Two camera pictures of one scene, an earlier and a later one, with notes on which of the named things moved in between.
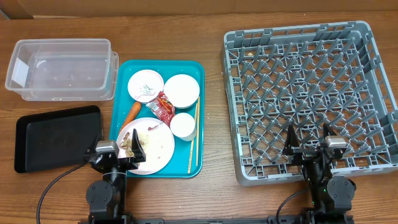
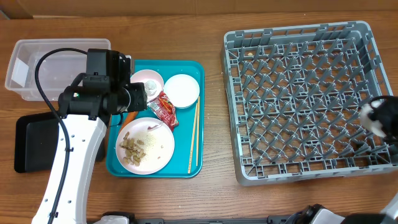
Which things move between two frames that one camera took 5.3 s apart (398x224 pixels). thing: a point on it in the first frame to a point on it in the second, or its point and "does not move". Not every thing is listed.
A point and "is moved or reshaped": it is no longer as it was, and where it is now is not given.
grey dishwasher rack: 309,76 does not move
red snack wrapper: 162,107 does not move
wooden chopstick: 193,142 does not move
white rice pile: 143,140 to 150,142
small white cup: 183,125 to 375,126
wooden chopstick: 198,129 does not move
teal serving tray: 157,117 does not move
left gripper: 130,163 to 140,102
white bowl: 183,90 does not move
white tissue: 145,91 is moved or reshaped
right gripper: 305,154 to 386,107
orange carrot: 133,113 does not move
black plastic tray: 56,139 does not move
